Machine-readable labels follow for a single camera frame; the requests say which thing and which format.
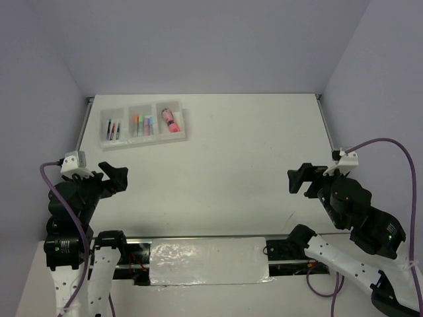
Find silver foil cover plate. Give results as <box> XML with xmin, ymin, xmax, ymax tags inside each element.
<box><xmin>149</xmin><ymin>237</ymin><xmax>272</xmax><ymax>286</ymax></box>

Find red gel pen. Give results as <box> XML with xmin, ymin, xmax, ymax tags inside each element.
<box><xmin>110</xmin><ymin>123</ymin><xmax>116</xmax><ymax>141</ymax></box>

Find white three-compartment tray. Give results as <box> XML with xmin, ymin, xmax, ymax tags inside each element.
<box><xmin>99</xmin><ymin>100</ymin><xmax>186</xmax><ymax>150</ymax></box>

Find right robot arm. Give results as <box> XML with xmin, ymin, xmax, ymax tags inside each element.
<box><xmin>287</xmin><ymin>163</ymin><xmax>422</xmax><ymax>316</ymax></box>

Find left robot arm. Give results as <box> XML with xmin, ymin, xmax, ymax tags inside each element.
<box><xmin>40</xmin><ymin>151</ymin><xmax>130</xmax><ymax>316</ymax></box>

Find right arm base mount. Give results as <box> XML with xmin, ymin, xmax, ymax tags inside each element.
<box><xmin>262</xmin><ymin>236</ymin><xmax>318</xmax><ymax>277</ymax></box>

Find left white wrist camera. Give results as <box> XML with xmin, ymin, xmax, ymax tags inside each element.
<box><xmin>61</xmin><ymin>151</ymin><xmax>94</xmax><ymax>178</ymax></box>

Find pink glue stick tube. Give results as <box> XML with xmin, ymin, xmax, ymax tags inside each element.
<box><xmin>161</xmin><ymin>108</ymin><xmax>180</xmax><ymax>133</ymax></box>

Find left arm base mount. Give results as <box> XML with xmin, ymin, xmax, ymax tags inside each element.
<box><xmin>88</xmin><ymin>231</ymin><xmax>151</xmax><ymax>286</ymax></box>

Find blue highlighter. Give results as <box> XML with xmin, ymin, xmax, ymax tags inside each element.
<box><xmin>148</xmin><ymin>116</ymin><xmax>154</xmax><ymax>135</ymax></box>

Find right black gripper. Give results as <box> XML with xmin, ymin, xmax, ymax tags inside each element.
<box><xmin>286</xmin><ymin>160</ymin><xmax>348</xmax><ymax>227</ymax></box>

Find dark blue gel pen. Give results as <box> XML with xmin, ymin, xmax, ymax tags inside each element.
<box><xmin>106</xmin><ymin>119</ymin><xmax>112</xmax><ymax>141</ymax></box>

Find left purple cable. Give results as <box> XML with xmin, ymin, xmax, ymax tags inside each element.
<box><xmin>39</xmin><ymin>160</ymin><xmax>116</xmax><ymax>317</ymax></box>

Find orange highlighter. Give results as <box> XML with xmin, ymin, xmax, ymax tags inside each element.
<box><xmin>133</xmin><ymin>114</ymin><xmax>139</xmax><ymax>137</ymax></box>

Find teal gel pen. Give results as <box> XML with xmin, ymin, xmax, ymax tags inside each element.
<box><xmin>115</xmin><ymin>122</ymin><xmax>121</xmax><ymax>140</ymax></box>

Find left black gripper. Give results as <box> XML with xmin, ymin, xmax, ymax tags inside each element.
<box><xmin>69</xmin><ymin>160</ymin><xmax>128</xmax><ymax>221</ymax></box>

